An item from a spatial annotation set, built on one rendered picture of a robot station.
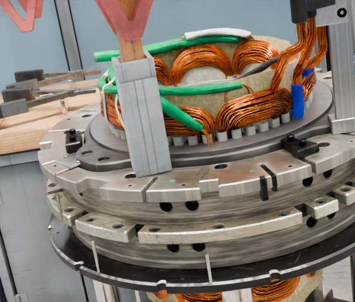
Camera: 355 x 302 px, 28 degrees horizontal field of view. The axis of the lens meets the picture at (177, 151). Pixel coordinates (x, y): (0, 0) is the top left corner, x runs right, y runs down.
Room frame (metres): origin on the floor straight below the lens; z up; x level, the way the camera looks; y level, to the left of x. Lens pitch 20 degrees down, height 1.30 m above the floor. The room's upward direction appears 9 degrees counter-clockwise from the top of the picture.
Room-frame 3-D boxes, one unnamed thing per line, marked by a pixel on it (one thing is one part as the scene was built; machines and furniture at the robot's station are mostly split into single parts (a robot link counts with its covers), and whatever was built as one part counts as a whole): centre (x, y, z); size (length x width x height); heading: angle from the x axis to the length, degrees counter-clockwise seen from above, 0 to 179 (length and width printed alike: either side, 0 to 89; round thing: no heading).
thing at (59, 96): (0.82, 0.13, 1.09); 0.06 x 0.01 x 0.01; 114
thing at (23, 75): (0.95, 0.18, 1.09); 0.04 x 0.01 x 0.02; 74
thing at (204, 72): (0.71, -0.04, 1.12); 0.05 x 0.01 x 0.02; 95
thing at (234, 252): (0.63, -0.04, 1.05); 0.29 x 0.29 x 0.06
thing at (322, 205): (0.49, -0.10, 1.06); 0.02 x 0.02 x 0.01; 25
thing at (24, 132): (0.87, 0.14, 1.05); 0.20 x 0.19 x 0.02; 89
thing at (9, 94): (0.86, 0.18, 1.09); 0.04 x 0.01 x 0.02; 74
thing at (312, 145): (0.51, -0.09, 1.10); 0.03 x 0.02 x 0.01; 25
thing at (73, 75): (0.91, 0.13, 1.09); 0.06 x 0.01 x 0.01; 114
